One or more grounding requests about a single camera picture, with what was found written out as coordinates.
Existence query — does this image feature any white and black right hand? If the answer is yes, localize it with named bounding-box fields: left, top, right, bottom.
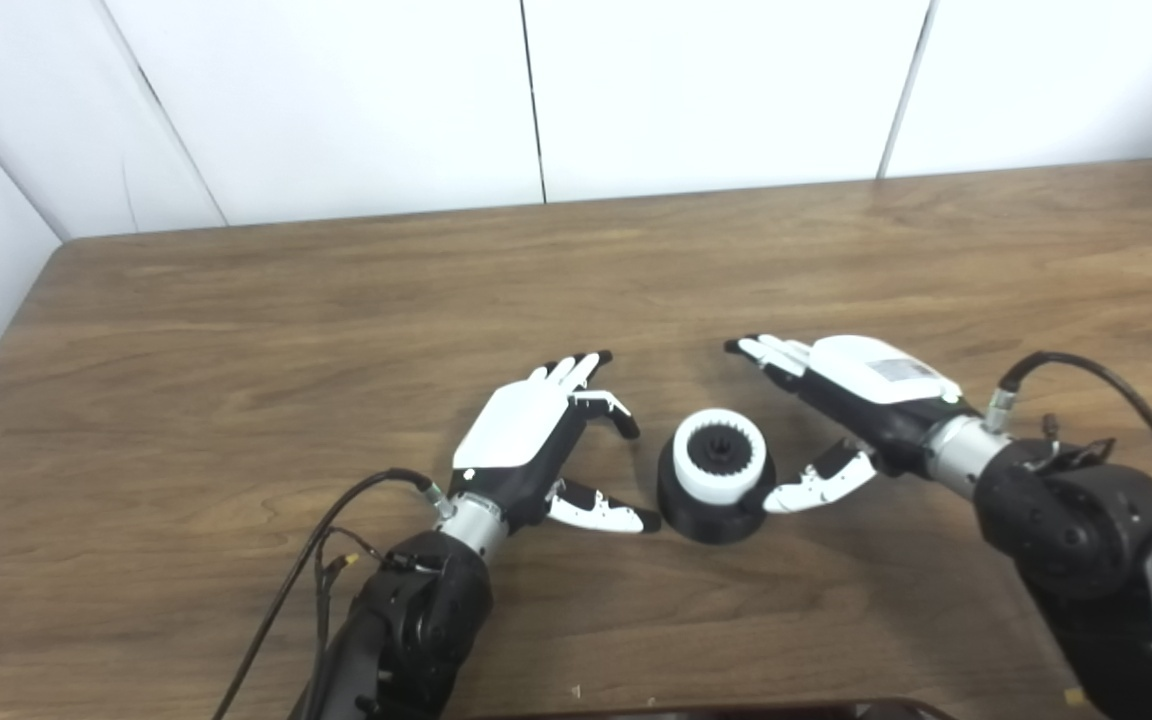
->
left=723, top=334, right=967, bottom=516

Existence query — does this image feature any white and black left hand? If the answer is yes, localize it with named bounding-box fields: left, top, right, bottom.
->
left=446, top=350, right=662, bottom=534

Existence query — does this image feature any white ring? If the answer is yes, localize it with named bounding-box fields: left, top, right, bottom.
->
left=673, top=408, right=769, bottom=504

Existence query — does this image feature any round black part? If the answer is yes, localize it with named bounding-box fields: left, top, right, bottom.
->
left=656, top=437, right=779, bottom=546

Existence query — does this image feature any black robot torso edge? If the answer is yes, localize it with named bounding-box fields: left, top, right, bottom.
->
left=476, top=698, right=957, bottom=720

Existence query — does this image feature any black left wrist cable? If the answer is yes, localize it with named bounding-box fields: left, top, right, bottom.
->
left=211, top=468, right=457, bottom=720

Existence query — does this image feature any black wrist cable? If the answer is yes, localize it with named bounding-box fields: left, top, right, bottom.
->
left=211, top=468, right=457, bottom=720
left=984, top=350, right=1152, bottom=541

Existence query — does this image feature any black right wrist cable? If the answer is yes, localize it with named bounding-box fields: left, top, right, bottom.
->
left=984, top=350, right=1152, bottom=541

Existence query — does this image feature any thin black wire loop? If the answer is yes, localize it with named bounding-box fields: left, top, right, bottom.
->
left=1031, top=413, right=1119, bottom=473

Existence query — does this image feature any thin wire with yellow plug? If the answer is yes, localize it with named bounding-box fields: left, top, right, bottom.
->
left=311, top=525, right=407, bottom=720

